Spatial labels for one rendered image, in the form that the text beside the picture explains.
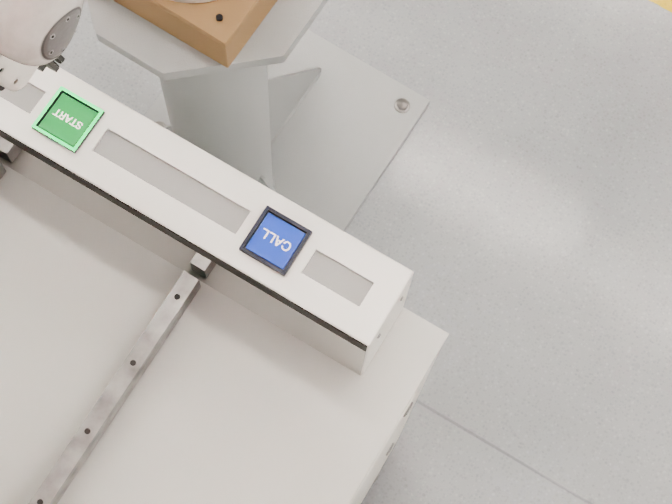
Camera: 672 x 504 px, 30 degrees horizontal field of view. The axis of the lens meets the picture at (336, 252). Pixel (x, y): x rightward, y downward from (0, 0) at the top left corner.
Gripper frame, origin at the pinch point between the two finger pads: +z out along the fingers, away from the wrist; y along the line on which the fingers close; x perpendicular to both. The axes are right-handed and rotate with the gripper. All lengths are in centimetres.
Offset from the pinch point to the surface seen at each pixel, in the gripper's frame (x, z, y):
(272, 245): -26.0, 14.6, -4.0
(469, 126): -27, 123, 41
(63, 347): -9.7, 24.9, -25.2
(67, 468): -18.4, 19.7, -35.3
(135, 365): -18.4, 22.4, -22.5
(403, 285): -39.8, 15.8, -0.7
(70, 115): 0.0, 14.9, -2.9
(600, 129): -49, 125, 53
